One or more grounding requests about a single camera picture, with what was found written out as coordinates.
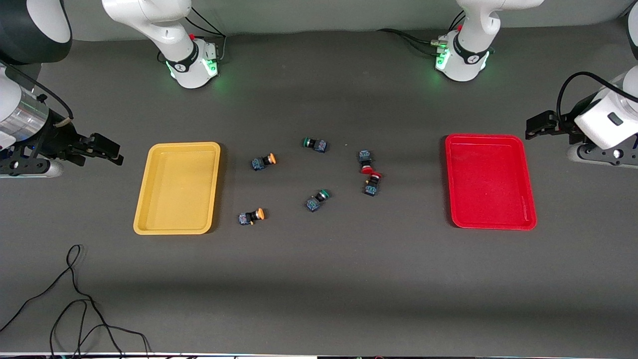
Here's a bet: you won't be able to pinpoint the red push button switch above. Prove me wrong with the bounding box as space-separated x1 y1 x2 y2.
357 149 376 174
363 171 383 197

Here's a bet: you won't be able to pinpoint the yellow push button switch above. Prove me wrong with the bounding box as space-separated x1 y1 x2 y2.
251 153 277 172
238 207 267 226

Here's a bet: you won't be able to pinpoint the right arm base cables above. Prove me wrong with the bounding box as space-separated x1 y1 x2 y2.
184 7 227 63

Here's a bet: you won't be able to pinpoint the yellow plastic tray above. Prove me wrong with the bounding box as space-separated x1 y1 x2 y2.
133 142 221 235

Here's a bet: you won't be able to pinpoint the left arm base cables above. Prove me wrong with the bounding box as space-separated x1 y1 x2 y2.
377 11 467 55

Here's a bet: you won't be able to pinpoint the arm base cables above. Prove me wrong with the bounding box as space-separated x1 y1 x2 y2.
184 7 227 63
377 11 467 55

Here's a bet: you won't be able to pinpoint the loose thin black cable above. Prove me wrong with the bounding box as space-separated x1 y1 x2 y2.
0 244 152 359

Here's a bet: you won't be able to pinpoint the red plastic tray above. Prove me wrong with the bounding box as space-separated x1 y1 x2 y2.
445 134 538 231

